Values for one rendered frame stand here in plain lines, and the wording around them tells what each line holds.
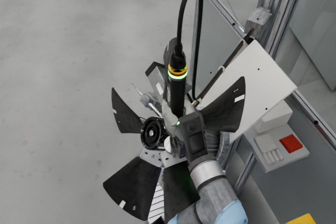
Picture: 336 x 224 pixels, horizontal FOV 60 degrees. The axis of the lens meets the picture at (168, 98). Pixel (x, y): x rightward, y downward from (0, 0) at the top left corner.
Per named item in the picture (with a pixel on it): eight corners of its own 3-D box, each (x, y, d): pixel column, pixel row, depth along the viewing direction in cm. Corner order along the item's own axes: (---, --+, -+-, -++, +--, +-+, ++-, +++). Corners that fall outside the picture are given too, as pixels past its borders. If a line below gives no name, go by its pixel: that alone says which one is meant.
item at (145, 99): (143, 101, 133) (147, 94, 131) (149, 108, 128) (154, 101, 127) (139, 100, 131) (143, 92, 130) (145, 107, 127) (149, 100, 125)
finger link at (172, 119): (154, 114, 84) (171, 138, 79) (154, 102, 79) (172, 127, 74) (164, 109, 85) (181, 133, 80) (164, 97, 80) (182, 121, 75)
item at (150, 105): (170, 129, 117) (132, 85, 141) (172, 124, 116) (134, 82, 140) (166, 128, 115) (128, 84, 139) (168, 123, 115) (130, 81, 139)
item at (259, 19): (252, 21, 127) (257, 4, 120) (268, 27, 125) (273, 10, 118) (242, 34, 122) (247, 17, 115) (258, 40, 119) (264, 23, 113)
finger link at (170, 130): (158, 120, 77) (176, 145, 73) (158, 117, 76) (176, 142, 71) (173, 112, 79) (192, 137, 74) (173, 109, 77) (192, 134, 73)
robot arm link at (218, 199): (209, 242, 61) (240, 223, 57) (187, 193, 67) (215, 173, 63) (227, 237, 66) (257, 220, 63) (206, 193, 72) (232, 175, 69)
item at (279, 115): (269, 100, 157) (275, 87, 148) (287, 124, 147) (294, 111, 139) (241, 110, 153) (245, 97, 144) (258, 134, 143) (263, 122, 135)
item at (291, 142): (291, 134, 144) (293, 132, 142) (302, 147, 139) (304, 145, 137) (278, 140, 141) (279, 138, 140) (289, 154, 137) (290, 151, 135)
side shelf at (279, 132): (266, 100, 160) (267, 97, 158) (307, 156, 140) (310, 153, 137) (227, 113, 155) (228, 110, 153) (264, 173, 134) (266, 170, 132)
